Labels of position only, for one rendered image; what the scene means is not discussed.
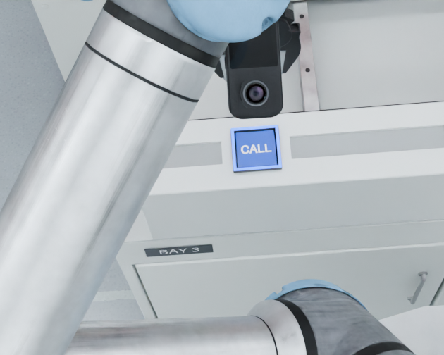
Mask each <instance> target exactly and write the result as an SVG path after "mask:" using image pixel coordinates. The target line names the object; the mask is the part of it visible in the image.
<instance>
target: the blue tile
mask: <svg viewBox="0 0 444 355"><path fill-rule="evenodd" d="M235 142H236V152H237V162H238V168H244V167H255V166H273V165H278V163H277V155H276V140H275V132H274V130H265V131H255V132H236V133H235Z"/></svg>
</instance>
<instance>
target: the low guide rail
mask: <svg viewBox="0 0 444 355"><path fill-rule="evenodd" d="M291 4H292V10H293V13H294V19H295V21H294V22H293V23H299V24H300V31H301V33H300V42H301V51H300V54H299V56H298V58H297V62H298V69H299V77H300V89H301V95H302V108H303V111H316V110H320V108H319V97H318V91H317V84H316V73H315V67H314V55H313V49H312V37H311V31H310V24H309V13H308V7H307V0H303V1H291Z"/></svg>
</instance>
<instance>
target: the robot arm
mask: <svg viewBox="0 0 444 355"><path fill-rule="evenodd" d="M289 2H290V0H106V2H105V4H104V6H103V8H102V10H101V12H100V14H99V16H98V18H97V20H96V22H95V24H94V26H93V28H92V30H91V32H90V34H89V36H88V38H87V40H86V42H85V44H84V46H83V48H82V50H81V52H80V54H79V56H78V58H77V60H76V62H75V64H74V66H73V68H72V70H71V72H70V74H69V76H68V78H67V80H66V82H65V84H64V86H63V88H62V90H61V92H60V94H59V96H58V98H57V100H56V102H55V104H54V106H53V108H52V110H51V112H50V114H49V116H48V118H47V120H46V122H45V124H44V126H43V128H42V130H41V132H40V134H39V136H38V138H37V140H36V142H35V144H34V146H33V148H32V150H31V152H30V154H29V155H28V157H27V159H26V161H25V163H24V165H23V167H22V169H21V171H20V173H19V175H18V177H17V179H16V181H15V183H14V185H13V187H12V189H11V191H10V193H9V195H8V197H7V199H6V201H5V203H4V205H3V207H2V209H1V211H0V355H416V354H415V353H414V352H413V351H411V350H410V349H409V348H408V347H407V346H406V345H405V344H404V343H402V342H401V341H400V340H399V339H398V338H397V337H396V336H394V334H393V333H392V332H391V331H389V330H388V329H387V328H386V327H385V326H384V325H383V324H382V323H380V322H379V321H378V320H377V319H376V318H375V317H374V316H373V315H371V314H370V313H369V312H368V310H367V309H366V307H365V306H364V305H363V303H362V302H361V301H360V300H358V299H357V298H356V297H354V296H353V295H352V294H350V293H349V292H346V291H345V290H343V289H341V288H340V287H339V286H337V285H334V284H333V283H331V282H327V281H325V280H317V279H305V280H297V281H294V282H291V283H288V284H286V285H283V286H282V291H281V292H279V293H277V294H276V293H275V292H273V293H271V294H270V295H269V296H268V297H267V298H266V299H265V300H264V301H260V302H259V303H257V304H256V305H254V306H253V307H252V309H251V310H250V311H249V313H248V314H247V316H229V317H205V318H158V319H134V320H88V321H82V320H83V318H84V317H85V314H86V313H87V310H88V308H89V307H90V305H91V303H92V301H93V299H94V297H95V296H96V294H97V292H98V290H99V288H100V286H101V284H102V283H103V281H104V278H105V277H106V274H107V273H108V271H109V269H110V267H111V265H112V263H113V261H114V259H115V258H116V256H117V254H118V252H119V250H120V248H121V247H122V245H123V243H124V241H125V238H126V237H127V235H128V233H129V231H130V229H131V227H132V225H133V223H134V222H135V220H136V218H137V216H138V214H139V212H140V211H141V209H142V207H143V205H144V203H145V201H146V199H147V197H148V196H149V193H150V192H151V190H152V187H153V186H154V184H155V182H156V180H157V178H158V176H159V175H160V173H161V171H162V169H163V167H164V165H165V163H166V162H167V160H168V157H169V156H170V154H171V152H172V150H173V148H174V146H175V144H176V142H177V141H178V139H179V137H180V135H181V133H182V131H183V129H184V127H185V126H186V124H187V122H188V120H189V118H190V116H191V115H192V112H193V111H194V109H195V106H196V105H197V103H198V101H199V99H200V97H201V95H202V93H203V91H204V90H205V88H206V86H207V84H208V82H209V80H210V78H211V76H212V75H213V73H214V72H215V73H216V74H217V75H218V76H219V77H220V78H223V79H224V80H225V81H226V82H227V90H228V108H229V111H230V113H231V114H232V115H233V116H234V117H236V118H239V119H253V118H272V117H274V116H277V115H278V114H279V113H280V112H281V111H282V109H283V86H282V75H283V73H287V71H288V70H289V69H290V67H291V66H292V64H293V63H294V62H295V61H296V60H297V58H298V56H299V54H300V51H301V42H300V33H301V31H300V24H299V23H293V22H294V21H295V19H294V13H293V10H291V9H289V8H288V7H287V6H288V4H289Z"/></svg>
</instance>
